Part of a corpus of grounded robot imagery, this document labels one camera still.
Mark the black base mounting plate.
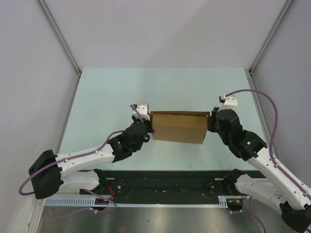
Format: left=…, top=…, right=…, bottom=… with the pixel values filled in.
left=89, top=169, right=264, bottom=199

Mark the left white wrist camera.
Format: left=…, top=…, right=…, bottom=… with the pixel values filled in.
left=134, top=102, right=150, bottom=120

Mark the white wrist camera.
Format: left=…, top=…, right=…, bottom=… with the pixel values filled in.
left=134, top=102, right=150, bottom=120
left=219, top=94, right=238, bottom=112

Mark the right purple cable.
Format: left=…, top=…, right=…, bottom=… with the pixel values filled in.
left=225, top=89, right=311, bottom=233

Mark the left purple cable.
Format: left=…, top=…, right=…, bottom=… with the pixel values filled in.
left=19, top=104, right=145, bottom=219

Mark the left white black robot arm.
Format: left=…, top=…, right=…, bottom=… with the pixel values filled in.
left=27, top=115, right=154, bottom=200

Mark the grey slotted cable duct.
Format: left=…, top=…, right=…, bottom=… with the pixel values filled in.
left=45, top=196, right=240, bottom=209

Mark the left aluminium corner post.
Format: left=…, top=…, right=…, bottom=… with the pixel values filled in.
left=35, top=0, right=82, bottom=76

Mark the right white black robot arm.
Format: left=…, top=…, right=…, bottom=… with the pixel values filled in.
left=208, top=107, right=311, bottom=233

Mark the brown cardboard box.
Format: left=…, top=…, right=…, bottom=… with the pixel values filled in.
left=151, top=111, right=210, bottom=144

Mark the aluminium corner post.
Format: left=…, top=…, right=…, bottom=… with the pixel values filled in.
left=35, top=0, right=82, bottom=76
left=248, top=0, right=295, bottom=74

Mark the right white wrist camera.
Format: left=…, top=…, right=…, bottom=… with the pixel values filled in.
left=219, top=94, right=238, bottom=112

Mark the right aluminium side rail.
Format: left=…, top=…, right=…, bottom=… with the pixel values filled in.
left=247, top=69, right=282, bottom=170

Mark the right aluminium corner post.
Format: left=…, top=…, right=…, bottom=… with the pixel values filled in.
left=248, top=0, right=295, bottom=74

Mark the purple cable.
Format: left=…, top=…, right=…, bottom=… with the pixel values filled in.
left=225, top=89, right=311, bottom=233
left=19, top=104, right=145, bottom=219

